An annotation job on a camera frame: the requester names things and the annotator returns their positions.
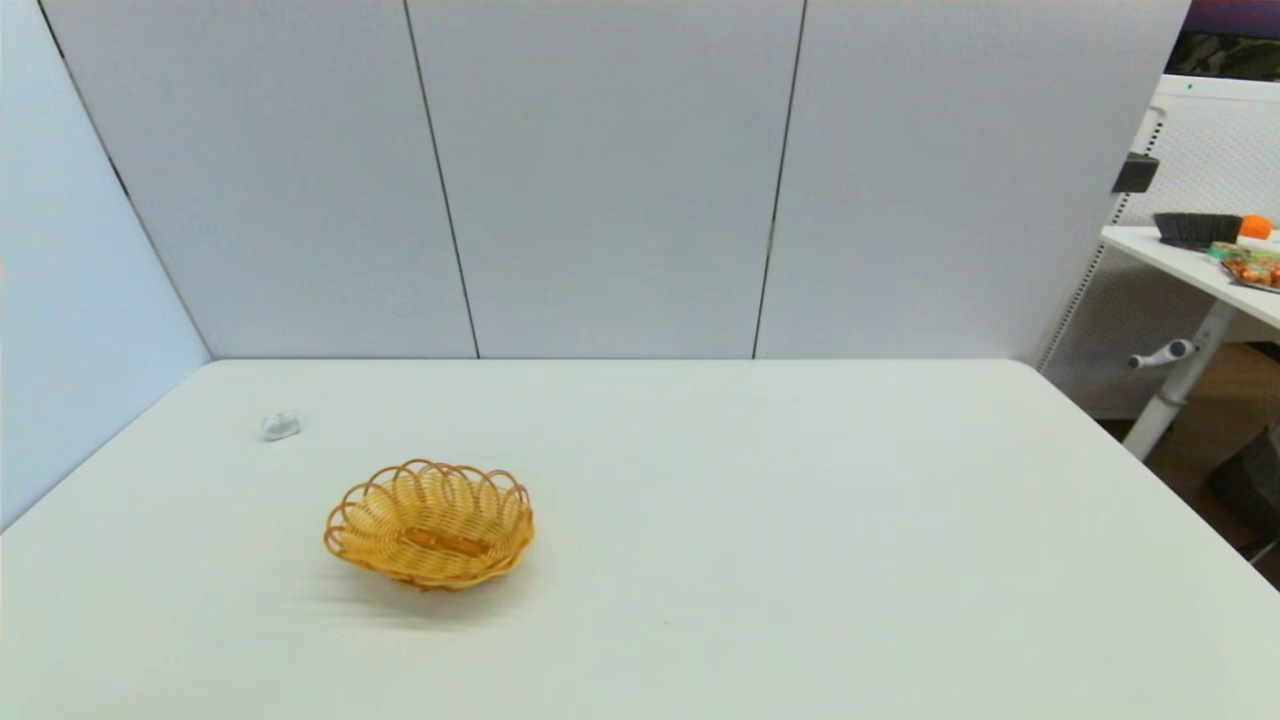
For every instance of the silver coffee capsule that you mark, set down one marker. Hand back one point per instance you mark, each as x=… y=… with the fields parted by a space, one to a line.
x=281 y=426

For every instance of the woven wicker basket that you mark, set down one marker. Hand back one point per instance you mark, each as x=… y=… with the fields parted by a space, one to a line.
x=430 y=525

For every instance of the black box on partition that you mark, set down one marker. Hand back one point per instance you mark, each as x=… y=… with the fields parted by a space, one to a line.
x=1136 y=173

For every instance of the white side desk top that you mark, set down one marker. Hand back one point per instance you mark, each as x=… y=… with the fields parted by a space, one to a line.
x=1190 y=262

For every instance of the black woven basket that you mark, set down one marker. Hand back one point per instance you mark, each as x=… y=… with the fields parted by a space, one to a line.
x=1195 y=230

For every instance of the green snack packet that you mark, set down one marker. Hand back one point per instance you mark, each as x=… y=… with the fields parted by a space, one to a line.
x=1226 y=250

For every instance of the white pegboard panel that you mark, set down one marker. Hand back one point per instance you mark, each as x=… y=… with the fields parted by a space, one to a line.
x=1210 y=150

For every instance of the black bin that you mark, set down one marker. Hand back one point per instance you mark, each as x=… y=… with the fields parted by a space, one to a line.
x=1250 y=485

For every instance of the orange fruit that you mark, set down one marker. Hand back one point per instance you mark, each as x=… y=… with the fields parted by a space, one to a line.
x=1256 y=226

